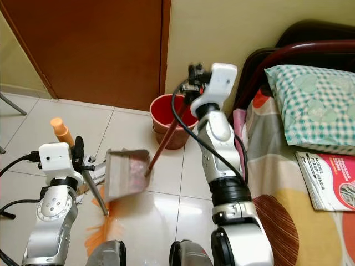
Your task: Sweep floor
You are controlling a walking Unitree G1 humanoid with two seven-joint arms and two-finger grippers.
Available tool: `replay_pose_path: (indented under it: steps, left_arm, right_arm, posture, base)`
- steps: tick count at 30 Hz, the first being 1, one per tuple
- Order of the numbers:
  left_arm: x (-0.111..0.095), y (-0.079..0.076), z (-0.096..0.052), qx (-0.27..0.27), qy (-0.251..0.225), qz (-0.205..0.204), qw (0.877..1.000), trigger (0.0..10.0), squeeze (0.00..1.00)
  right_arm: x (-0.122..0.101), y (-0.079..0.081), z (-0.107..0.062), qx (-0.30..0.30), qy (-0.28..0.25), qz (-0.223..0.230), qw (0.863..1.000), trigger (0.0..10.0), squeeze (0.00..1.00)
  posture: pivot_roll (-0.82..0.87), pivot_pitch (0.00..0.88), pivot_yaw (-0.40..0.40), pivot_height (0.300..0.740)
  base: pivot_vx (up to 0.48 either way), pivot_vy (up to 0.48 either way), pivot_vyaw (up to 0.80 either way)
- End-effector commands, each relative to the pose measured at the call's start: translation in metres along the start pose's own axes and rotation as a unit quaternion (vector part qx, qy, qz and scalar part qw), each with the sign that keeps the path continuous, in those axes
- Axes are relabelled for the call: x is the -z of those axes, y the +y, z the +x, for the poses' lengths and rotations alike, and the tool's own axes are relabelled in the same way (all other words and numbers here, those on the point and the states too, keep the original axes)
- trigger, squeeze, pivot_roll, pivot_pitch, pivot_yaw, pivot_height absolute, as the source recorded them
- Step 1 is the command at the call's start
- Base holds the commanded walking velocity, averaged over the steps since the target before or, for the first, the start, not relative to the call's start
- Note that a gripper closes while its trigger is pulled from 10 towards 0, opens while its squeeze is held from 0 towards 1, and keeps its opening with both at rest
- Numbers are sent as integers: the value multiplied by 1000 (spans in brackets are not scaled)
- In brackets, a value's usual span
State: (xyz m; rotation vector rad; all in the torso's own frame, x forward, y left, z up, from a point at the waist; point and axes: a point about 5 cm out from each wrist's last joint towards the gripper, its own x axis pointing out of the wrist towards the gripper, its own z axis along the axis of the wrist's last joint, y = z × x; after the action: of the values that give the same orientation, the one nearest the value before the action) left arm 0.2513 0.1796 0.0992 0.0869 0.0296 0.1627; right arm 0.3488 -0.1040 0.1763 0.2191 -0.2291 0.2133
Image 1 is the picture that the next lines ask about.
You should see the orange broom with grey rod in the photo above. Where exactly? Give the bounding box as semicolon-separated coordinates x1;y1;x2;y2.
49;117;126;257

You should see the grey dustpan with maroon handle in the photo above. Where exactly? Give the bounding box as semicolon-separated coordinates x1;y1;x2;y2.
104;108;184;202

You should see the red plastic bucket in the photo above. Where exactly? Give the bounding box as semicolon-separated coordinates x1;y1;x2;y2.
150;94;200;151

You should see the grey metal chair leg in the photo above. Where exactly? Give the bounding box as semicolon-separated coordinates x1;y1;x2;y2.
0;93;28;116

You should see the grey left robot leg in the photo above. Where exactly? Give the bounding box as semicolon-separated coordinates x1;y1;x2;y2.
86;239;126;266

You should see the grey robot leg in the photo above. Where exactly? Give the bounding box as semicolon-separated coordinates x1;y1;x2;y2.
86;239;126;266
169;239;215;266

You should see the brown wooden door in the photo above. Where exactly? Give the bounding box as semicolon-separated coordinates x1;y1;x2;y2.
0;0;172;112

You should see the dark metal bed headboard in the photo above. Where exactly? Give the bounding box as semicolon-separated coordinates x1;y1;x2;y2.
232;20;355;124

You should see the green checked pillow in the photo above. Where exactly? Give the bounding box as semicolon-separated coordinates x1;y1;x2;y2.
264;63;355;156

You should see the grey right robot leg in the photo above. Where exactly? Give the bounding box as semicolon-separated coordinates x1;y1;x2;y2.
169;239;215;266

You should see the red and white book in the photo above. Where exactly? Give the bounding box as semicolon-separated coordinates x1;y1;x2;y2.
295;150;355;212

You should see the patterned orange bed sheet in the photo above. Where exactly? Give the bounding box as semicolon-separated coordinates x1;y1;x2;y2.
232;89;355;266

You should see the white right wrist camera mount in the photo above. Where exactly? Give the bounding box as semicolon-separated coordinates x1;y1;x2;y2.
191;63;239;115

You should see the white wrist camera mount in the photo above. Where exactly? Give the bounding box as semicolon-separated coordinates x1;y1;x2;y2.
191;63;239;115
38;142;76;180

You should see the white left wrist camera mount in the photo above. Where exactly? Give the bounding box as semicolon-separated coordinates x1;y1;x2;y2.
38;142;76;180

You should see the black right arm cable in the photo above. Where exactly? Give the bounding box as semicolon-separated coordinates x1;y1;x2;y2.
170;78;250;183

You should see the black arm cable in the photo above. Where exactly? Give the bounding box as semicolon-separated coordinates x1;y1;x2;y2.
170;78;250;183
0;154;42;266

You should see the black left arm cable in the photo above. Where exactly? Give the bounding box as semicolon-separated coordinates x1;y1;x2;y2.
0;154;42;266

